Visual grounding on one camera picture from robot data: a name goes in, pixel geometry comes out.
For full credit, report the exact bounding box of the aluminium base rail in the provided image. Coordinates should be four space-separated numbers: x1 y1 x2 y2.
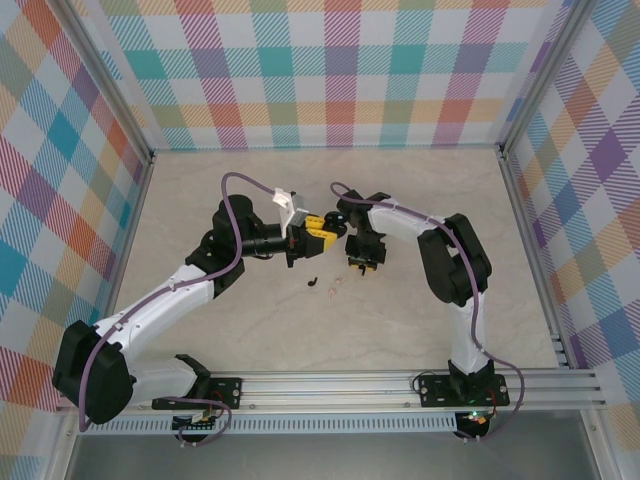
54 368 606 415

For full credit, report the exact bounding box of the small circuit board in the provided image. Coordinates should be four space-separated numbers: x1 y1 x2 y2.
172 410 220 434
459 409 494 427

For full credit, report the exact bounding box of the aluminium frame post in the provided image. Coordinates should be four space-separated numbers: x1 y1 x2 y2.
59 0 156 164
497 0 599 159

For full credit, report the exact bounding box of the perforated white cable tray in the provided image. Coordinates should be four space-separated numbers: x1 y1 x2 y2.
79 417 459 435

